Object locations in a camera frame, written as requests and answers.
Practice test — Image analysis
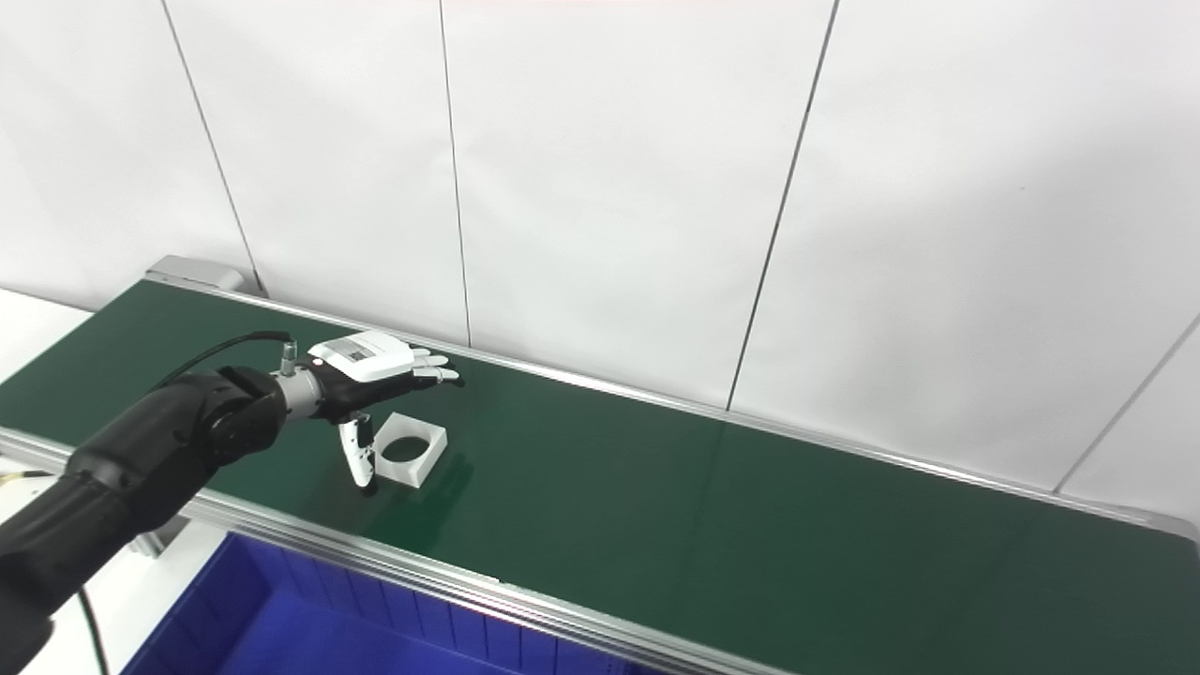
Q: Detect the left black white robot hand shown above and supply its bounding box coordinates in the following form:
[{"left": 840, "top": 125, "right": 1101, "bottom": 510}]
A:
[{"left": 307, "top": 330, "right": 462, "bottom": 490}]

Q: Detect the white square part round hole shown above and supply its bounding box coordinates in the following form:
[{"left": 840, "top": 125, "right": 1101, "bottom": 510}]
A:
[{"left": 373, "top": 411, "right": 449, "bottom": 488}]

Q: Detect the green conveyor belt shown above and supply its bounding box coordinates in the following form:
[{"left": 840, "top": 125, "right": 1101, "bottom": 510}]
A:
[
  {"left": 0, "top": 279, "right": 1200, "bottom": 675},
  {"left": 0, "top": 267, "right": 1200, "bottom": 675}
]

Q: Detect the grey conveyor end cover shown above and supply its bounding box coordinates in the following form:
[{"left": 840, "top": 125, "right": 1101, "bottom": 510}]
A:
[{"left": 145, "top": 255, "right": 247, "bottom": 292}]

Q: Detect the aluminium conveyor leg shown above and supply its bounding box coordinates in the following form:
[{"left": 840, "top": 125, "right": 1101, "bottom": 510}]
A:
[{"left": 131, "top": 514, "right": 193, "bottom": 561}]

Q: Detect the blue plastic bin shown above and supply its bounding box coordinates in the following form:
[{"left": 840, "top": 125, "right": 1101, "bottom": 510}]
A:
[{"left": 122, "top": 532, "right": 657, "bottom": 675}]

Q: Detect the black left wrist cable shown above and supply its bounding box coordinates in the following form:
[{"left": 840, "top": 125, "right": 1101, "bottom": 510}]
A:
[{"left": 150, "top": 330, "right": 301, "bottom": 390}]

